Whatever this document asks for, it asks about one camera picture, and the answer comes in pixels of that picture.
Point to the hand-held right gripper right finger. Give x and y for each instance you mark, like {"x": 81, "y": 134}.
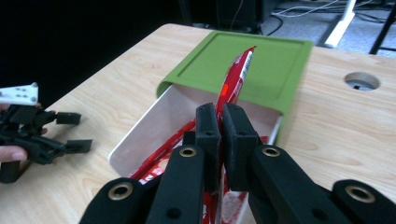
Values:
{"x": 238, "y": 137}

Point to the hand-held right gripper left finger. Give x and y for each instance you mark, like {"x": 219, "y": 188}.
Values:
{"x": 209, "y": 124}

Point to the white drawer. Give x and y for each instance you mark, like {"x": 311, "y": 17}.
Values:
{"x": 162, "y": 118}

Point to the red snack packet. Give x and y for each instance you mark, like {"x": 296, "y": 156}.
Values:
{"x": 237, "y": 77}

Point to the pile of red packets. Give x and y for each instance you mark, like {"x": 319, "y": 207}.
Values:
{"x": 155, "y": 170}

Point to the green box lid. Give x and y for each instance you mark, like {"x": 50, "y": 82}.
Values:
{"x": 280, "y": 62}

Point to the white desk frame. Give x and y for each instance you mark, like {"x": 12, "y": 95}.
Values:
{"x": 341, "y": 26}

